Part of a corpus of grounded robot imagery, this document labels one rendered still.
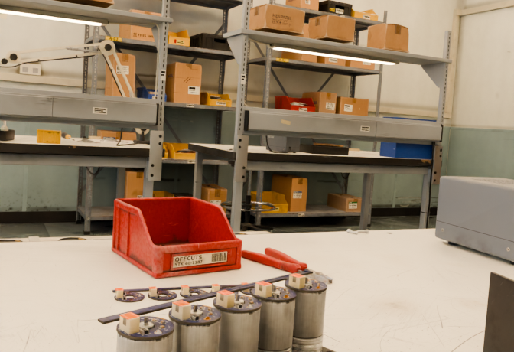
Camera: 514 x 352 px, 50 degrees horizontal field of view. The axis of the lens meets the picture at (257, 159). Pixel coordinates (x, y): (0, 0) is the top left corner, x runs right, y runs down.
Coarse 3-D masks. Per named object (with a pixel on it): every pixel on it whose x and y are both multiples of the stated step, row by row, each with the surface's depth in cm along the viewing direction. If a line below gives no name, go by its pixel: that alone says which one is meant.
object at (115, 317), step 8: (296, 272) 35; (304, 272) 35; (312, 272) 35; (264, 280) 32; (272, 280) 33; (280, 280) 33; (232, 288) 30; (240, 288) 31; (248, 288) 31; (200, 296) 29; (208, 296) 29; (160, 304) 27; (168, 304) 27; (136, 312) 26; (144, 312) 26; (104, 320) 25; (112, 320) 25
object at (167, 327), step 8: (152, 320) 25; (160, 320) 25; (168, 320) 25; (144, 328) 24; (152, 328) 24; (160, 328) 24; (168, 328) 24; (128, 336) 23; (136, 336) 23; (144, 336) 23; (152, 336) 23; (160, 336) 23
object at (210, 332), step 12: (192, 312) 26; (180, 324) 25; (216, 324) 26; (180, 336) 25; (192, 336) 25; (204, 336) 25; (216, 336) 26; (180, 348) 25; (192, 348) 25; (204, 348) 25; (216, 348) 26
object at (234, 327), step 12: (240, 300) 28; (228, 312) 27; (252, 312) 27; (228, 324) 27; (240, 324) 27; (252, 324) 28; (228, 336) 27; (240, 336) 27; (252, 336) 28; (228, 348) 27; (240, 348) 27; (252, 348) 28
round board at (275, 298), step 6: (252, 288) 31; (276, 288) 31; (282, 288) 31; (288, 288) 31; (252, 294) 30; (276, 294) 30; (282, 294) 30; (288, 294) 30; (294, 294) 30; (264, 300) 29; (270, 300) 29; (276, 300) 29; (282, 300) 29; (288, 300) 29
